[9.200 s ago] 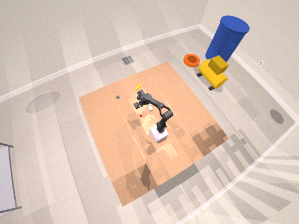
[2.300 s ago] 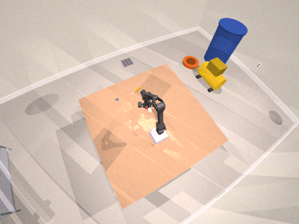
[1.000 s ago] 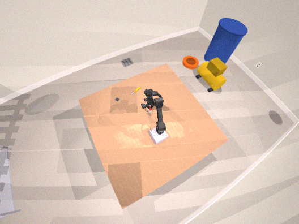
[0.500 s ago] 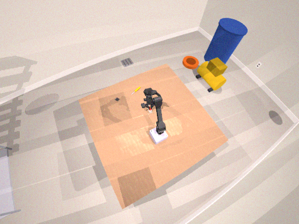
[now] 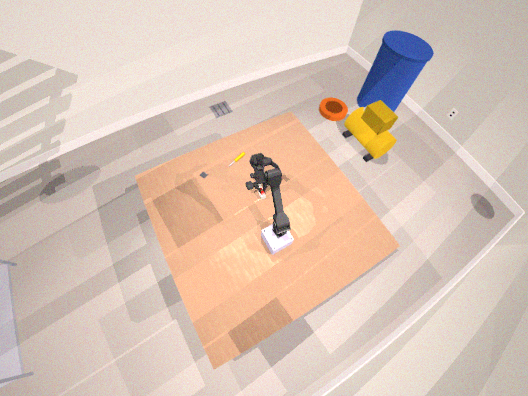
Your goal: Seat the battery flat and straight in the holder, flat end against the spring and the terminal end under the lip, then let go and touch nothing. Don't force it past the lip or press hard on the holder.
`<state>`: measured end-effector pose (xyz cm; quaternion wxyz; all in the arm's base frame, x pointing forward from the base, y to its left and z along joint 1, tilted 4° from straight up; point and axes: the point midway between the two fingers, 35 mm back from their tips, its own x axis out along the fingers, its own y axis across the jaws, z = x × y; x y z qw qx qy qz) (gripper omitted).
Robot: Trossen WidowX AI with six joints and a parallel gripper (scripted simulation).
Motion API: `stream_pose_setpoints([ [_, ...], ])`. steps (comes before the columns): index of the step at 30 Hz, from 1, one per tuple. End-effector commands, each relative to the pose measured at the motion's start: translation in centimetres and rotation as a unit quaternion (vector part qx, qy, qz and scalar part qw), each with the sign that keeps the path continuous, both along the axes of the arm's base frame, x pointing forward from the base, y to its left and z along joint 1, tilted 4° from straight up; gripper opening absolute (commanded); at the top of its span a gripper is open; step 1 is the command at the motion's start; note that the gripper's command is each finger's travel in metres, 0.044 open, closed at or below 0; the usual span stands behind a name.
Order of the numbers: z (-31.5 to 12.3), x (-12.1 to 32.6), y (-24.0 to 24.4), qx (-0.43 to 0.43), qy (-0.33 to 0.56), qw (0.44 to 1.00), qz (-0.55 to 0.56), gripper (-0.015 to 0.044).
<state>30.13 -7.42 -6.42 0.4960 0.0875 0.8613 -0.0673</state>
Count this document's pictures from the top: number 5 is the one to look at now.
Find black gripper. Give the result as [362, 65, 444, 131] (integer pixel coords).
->
[245, 173, 268, 194]

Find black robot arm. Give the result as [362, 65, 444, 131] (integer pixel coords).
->
[249, 153, 291, 239]

